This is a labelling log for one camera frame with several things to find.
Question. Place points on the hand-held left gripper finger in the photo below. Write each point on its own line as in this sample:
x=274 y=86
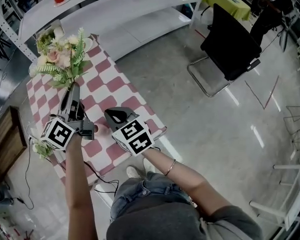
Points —
x=64 y=106
x=75 y=96

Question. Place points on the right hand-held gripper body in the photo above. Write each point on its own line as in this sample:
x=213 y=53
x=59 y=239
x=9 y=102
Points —
x=135 y=136

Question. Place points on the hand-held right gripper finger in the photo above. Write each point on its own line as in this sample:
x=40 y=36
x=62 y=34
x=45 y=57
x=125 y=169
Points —
x=113 y=124
x=126 y=114

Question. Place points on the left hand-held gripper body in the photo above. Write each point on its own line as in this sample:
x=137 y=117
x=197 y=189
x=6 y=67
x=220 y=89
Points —
x=57 y=134

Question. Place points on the pink vase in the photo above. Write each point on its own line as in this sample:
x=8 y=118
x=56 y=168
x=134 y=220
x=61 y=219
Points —
x=101 y=129

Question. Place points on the white flower bouquet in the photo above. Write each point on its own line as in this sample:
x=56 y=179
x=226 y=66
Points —
x=42 y=149

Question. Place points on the pink flower bouquet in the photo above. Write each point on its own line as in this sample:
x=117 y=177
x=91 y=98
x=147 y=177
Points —
x=62 y=59

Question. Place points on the person's right forearm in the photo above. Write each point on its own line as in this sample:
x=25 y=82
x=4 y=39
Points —
x=187 y=181

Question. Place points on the person's left forearm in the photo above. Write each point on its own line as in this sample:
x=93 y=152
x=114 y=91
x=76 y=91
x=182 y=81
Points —
x=80 y=189

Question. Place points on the red white checkered tablecloth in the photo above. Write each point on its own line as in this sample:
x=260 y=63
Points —
x=115 y=91

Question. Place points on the person's right white shoe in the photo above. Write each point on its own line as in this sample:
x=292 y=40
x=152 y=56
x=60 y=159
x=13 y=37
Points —
x=148 y=164

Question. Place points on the person's white shoe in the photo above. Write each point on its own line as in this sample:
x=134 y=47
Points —
x=133 y=172
x=148 y=164

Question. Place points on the person's left white shoe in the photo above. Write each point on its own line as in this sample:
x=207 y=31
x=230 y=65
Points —
x=133 y=172

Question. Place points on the white plastic bin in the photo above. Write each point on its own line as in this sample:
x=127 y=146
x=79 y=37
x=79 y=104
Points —
x=33 y=70

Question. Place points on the brown wooden pallet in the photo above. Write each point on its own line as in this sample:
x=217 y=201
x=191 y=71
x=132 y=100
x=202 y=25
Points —
x=5 y=144

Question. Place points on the white plate under orange fruit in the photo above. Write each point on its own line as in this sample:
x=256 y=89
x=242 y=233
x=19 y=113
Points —
x=89 y=43

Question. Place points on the person's blue jeans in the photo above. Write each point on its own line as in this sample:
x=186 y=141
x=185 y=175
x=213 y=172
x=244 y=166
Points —
x=145 y=194

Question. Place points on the white storage basket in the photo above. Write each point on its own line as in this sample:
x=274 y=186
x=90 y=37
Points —
x=43 y=37

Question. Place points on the person's grey shirt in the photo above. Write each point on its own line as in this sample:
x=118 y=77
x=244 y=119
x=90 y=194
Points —
x=160 y=224

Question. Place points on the white plate under red fruit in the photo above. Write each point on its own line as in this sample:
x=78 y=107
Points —
x=68 y=1

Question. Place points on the white metal shelf rack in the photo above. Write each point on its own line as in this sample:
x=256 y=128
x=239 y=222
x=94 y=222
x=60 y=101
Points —
x=120 y=6

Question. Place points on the black cantilever office chair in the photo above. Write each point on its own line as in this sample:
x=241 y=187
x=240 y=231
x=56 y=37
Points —
x=230 y=49

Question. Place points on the green cloth table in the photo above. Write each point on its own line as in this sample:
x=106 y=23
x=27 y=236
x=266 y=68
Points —
x=225 y=1

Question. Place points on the white frame table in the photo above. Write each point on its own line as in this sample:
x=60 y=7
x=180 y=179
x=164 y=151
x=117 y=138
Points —
x=295 y=204

